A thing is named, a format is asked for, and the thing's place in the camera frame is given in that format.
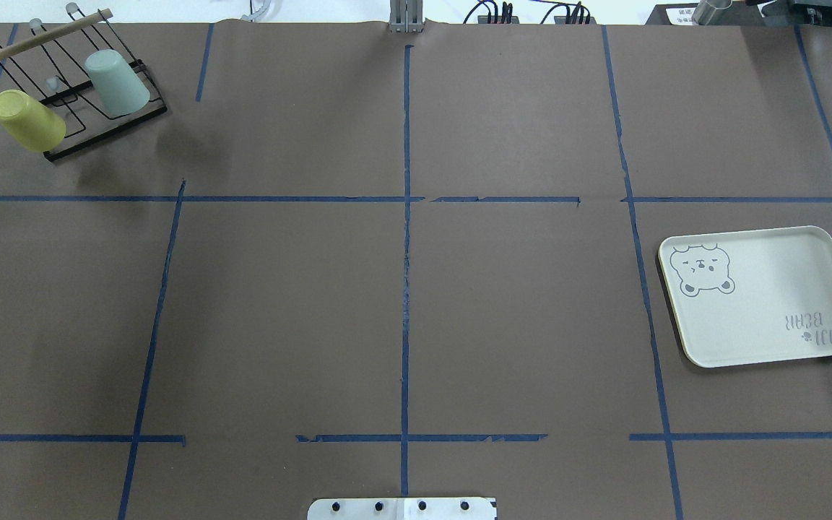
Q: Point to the yellow cup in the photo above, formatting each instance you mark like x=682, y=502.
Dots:
x=36, y=127

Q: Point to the green cup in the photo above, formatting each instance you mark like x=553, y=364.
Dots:
x=121, y=90

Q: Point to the aluminium frame post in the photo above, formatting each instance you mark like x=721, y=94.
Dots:
x=406, y=16

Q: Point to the white bear tray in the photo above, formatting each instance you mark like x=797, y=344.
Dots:
x=753, y=296

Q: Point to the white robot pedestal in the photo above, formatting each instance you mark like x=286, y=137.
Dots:
x=404, y=508

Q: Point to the metal cylinder cup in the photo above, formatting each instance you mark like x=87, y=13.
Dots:
x=710, y=12

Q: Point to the black wire cup rack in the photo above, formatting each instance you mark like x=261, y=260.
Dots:
x=49, y=66

